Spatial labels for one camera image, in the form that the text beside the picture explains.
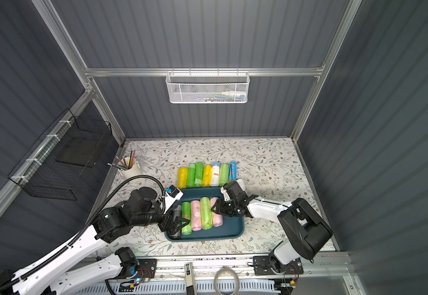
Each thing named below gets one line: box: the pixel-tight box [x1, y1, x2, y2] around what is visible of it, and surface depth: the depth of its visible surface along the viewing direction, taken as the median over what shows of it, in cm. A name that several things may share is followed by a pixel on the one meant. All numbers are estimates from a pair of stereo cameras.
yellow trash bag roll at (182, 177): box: [177, 167, 189, 190], surface depth 101 cm
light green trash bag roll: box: [218, 163, 229, 187], surface depth 101 cm
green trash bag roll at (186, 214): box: [181, 201, 192, 235], surface depth 88 cm
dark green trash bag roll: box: [194, 161, 204, 188], surface depth 101 cm
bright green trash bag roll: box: [186, 163, 197, 189], surface depth 101 cm
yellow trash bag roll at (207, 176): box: [201, 164, 213, 188], surface depth 101 cm
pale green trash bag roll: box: [200, 196, 213, 230], surface depth 86 cm
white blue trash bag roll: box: [210, 161, 221, 187], surface depth 101 cm
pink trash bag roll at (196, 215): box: [190, 199, 203, 232], surface depth 86 cm
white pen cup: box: [107, 149, 141, 179], surface depth 98 cm
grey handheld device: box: [183, 262, 197, 295], surface depth 69 cm
